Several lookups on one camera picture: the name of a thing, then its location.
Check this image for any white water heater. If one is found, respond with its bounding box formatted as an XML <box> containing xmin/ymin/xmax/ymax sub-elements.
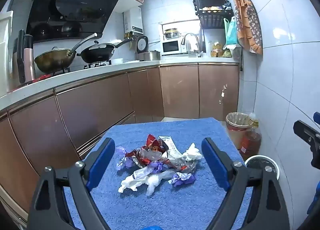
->
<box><xmin>123</xmin><ymin>7</ymin><xmax>143</xmax><ymax>34</ymax></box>

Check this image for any orange floral apron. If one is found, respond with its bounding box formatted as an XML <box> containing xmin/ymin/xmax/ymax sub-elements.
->
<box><xmin>230</xmin><ymin>0</ymin><xmax>263</xmax><ymax>55</ymax></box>

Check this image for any white rimmed trash bin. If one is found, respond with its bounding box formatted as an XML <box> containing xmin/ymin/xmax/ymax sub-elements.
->
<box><xmin>244</xmin><ymin>154</ymin><xmax>280</xmax><ymax>183</ymax></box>

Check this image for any black range hood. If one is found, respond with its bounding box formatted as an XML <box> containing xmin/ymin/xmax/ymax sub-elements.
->
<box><xmin>26</xmin><ymin>0</ymin><xmax>123</xmax><ymax>43</ymax></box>

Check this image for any pink thermos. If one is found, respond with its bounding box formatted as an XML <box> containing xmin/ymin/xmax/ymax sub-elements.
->
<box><xmin>24</xmin><ymin>34</ymin><xmax>36</xmax><ymax>82</ymax></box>

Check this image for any white crumpled tissue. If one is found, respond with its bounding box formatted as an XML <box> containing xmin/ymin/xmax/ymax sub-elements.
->
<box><xmin>182</xmin><ymin>143</ymin><xmax>203</xmax><ymax>162</ymax></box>

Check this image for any white microwave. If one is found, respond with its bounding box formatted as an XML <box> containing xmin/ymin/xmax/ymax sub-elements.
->
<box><xmin>161</xmin><ymin>39</ymin><xmax>188</xmax><ymax>55</ymax></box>

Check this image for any gas stove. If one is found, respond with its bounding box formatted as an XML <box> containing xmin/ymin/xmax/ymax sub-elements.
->
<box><xmin>37</xmin><ymin>61</ymin><xmax>112</xmax><ymax>79</ymax></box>

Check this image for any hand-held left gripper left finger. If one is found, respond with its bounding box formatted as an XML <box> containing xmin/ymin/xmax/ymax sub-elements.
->
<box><xmin>26</xmin><ymin>137</ymin><xmax>115</xmax><ymax>230</ymax></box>

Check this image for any teal plastic bag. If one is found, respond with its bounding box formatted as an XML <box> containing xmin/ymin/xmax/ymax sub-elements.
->
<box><xmin>223</xmin><ymin>16</ymin><xmax>238</xmax><ymax>47</ymax></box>

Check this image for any black frying pan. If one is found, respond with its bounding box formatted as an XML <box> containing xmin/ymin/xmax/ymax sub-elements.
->
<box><xmin>77</xmin><ymin>37</ymin><xmax>134</xmax><ymax>63</ymax></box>

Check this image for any beige bin with bag liner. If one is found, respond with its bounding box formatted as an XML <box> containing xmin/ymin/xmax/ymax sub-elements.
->
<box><xmin>225</xmin><ymin>112</ymin><xmax>253</xmax><ymax>150</ymax></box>

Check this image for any glass lidded pot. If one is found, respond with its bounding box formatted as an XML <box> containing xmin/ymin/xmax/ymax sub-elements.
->
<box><xmin>164</xmin><ymin>28</ymin><xmax>181</xmax><ymax>40</ymax></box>

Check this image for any white plastic wrapper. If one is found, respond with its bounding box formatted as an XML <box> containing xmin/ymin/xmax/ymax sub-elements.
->
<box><xmin>118</xmin><ymin>167</ymin><xmax>150</xmax><ymax>194</ymax></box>

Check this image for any black wall rack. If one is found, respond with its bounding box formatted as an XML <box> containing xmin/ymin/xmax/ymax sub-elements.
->
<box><xmin>191</xmin><ymin>0</ymin><xmax>234</xmax><ymax>29</ymax></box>

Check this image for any red snack packet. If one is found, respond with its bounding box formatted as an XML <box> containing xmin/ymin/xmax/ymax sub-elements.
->
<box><xmin>125</xmin><ymin>134</ymin><xmax>170</xmax><ymax>165</ymax></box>

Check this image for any chrome faucet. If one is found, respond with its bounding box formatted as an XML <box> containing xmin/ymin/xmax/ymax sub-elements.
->
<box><xmin>181</xmin><ymin>33</ymin><xmax>200</xmax><ymax>57</ymax></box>

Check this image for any brass wok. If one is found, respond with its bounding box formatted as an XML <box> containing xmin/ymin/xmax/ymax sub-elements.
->
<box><xmin>34</xmin><ymin>33</ymin><xmax>97</xmax><ymax>73</ymax></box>

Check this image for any blue terry towel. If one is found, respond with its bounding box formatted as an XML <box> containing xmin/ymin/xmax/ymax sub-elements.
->
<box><xmin>64</xmin><ymin>117</ymin><xmax>253</xmax><ymax>230</ymax></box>

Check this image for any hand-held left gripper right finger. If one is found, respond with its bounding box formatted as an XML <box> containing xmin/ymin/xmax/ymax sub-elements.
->
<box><xmin>201</xmin><ymin>137</ymin><xmax>290</xmax><ymax>230</ymax></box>

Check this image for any steel pot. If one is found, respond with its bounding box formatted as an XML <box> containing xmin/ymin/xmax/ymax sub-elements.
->
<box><xmin>138</xmin><ymin>50</ymin><xmax>161</xmax><ymax>61</ymax></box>

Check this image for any clear crumpled packet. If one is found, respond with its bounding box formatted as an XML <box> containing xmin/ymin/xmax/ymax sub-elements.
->
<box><xmin>166</xmin><ymin>155</ymin><xmax>198</xmax><ymax>173</ymax></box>

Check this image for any purple candy wrapper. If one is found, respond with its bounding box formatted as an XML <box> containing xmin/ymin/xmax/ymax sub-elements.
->
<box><xmin>115</xmin><ymin>146</ymin><xmax>137</xmax><ymax>170</ymax></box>
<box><xmin>168</xmin><ymin>172</ymin><xmax>197</xmax><ymax>187</ymax></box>
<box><xmin>144</xmin><ymin>160</ymin><xmax>170</xmax><ymax>174</ymax></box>

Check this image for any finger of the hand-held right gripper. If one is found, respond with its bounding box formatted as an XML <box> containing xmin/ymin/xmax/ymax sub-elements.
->
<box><xmin>293</xmin><ymin>119</ymin><xmax>320</xmax><ymax>154</ymax></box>

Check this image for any large cooking oil bottle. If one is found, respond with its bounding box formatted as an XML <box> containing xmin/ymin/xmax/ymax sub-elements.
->
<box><xmin>240</xmin><ymin>114</ymin><xmax>262</xmax><ymax>160</ymax></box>

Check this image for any rice cooker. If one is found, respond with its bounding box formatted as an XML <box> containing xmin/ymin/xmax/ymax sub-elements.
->
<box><xmin>136</xmin><ymin>35</ymin><xmax>149</xmax><ymax>60</ymax></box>

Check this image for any small yellow oil bottle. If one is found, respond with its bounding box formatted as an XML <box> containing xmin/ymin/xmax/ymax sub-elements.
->
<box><xmin>212</xmin><ymin>42</ymin><xmax>224</xmax><ymax>57</ymax></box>

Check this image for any black thermos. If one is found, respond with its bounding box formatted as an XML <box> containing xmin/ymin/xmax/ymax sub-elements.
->
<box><xmin>16</xmin><ymin>30</ymin><xmax>26</xmax><ymax>84</ymax></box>

